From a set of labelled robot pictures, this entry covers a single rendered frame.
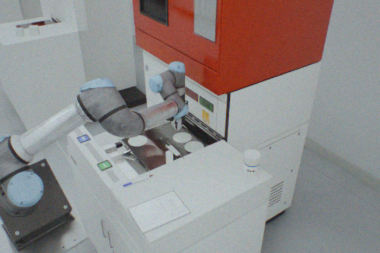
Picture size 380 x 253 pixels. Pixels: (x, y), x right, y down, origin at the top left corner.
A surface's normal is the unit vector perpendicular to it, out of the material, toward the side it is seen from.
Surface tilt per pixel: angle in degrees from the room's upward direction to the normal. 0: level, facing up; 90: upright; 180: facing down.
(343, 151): 90
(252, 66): 90
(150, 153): 0
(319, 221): 0
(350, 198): 0
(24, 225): 45
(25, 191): 52
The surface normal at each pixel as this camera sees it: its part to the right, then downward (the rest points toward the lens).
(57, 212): 0.48, -0.32
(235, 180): 0.00, -0.84
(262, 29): 0.57, 0.45
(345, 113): -0.82, 0.32
